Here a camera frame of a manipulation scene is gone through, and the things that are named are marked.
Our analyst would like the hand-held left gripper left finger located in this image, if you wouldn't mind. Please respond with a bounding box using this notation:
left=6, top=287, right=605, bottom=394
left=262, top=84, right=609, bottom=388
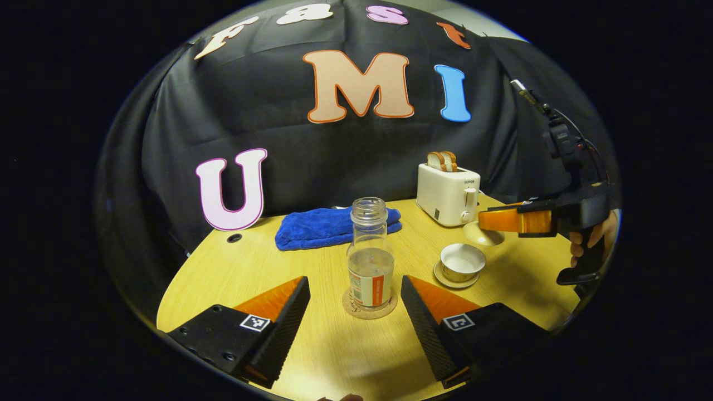
left=166, top=276, right=311, bottom=389

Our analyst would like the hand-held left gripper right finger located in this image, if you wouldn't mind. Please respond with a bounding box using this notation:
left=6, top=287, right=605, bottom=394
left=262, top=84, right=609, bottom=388
left=401, top=275, right=558, bottom=389

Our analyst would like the white teacup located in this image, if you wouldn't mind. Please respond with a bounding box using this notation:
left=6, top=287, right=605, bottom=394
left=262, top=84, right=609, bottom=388
left=440, top=243, right=487, bottom=283

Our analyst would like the round cork coaster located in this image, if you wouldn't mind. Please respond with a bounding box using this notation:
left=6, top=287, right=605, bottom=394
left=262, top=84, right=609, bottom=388
left=341, top=287, right=398, bottom=320

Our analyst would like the clear plastic water bottle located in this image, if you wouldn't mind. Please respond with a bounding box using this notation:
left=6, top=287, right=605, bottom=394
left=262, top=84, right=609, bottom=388
left=346, top=197, right=395, bottom=310

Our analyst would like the white teacup saucer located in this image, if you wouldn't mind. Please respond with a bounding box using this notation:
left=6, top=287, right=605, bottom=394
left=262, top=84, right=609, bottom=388
left=433, top=261, right=481, bottom=289

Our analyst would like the white toaster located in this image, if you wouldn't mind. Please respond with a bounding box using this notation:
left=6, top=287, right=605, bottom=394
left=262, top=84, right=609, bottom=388
left=416, top=163, right=481, bottom=227

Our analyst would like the blue towel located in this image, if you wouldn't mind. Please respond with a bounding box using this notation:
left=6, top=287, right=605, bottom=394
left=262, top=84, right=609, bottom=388
left=275, top=207, right=403, bottom=252

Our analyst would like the black backdrop cloth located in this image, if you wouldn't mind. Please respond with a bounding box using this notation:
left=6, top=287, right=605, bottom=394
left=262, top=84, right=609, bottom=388
left=97, top=0, right=622, bottom=329

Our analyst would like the black cable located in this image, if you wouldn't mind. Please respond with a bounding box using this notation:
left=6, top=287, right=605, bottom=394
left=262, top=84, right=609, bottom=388
left=549, top=106, right=611, bottom=184

